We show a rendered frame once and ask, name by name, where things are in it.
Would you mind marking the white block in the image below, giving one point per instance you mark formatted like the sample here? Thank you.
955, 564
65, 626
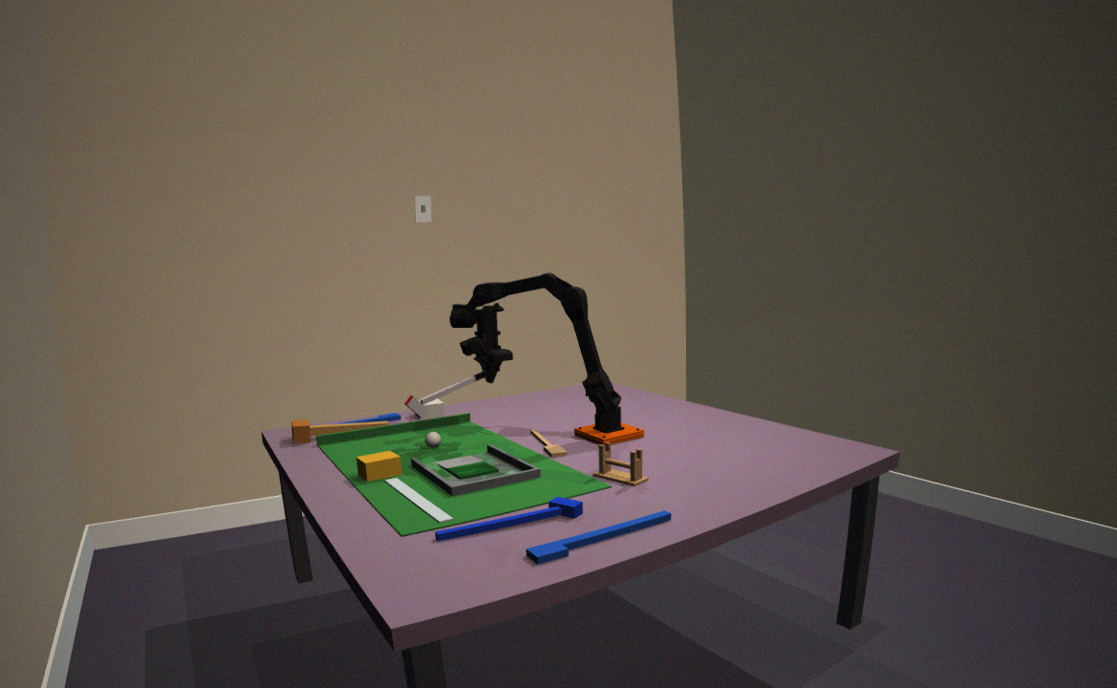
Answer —
436, 408

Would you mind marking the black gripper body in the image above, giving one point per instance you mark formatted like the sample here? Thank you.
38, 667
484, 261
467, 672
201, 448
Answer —
494, 352

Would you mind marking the white flat strip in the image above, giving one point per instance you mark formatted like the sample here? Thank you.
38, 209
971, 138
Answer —
437, 513

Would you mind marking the green mat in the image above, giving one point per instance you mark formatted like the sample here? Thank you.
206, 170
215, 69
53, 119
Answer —
457, 441

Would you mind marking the brown wooden mallet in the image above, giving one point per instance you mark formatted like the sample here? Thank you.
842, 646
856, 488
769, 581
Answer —
302, 432

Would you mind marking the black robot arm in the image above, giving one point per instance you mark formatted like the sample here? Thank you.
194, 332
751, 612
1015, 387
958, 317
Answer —
574, 301

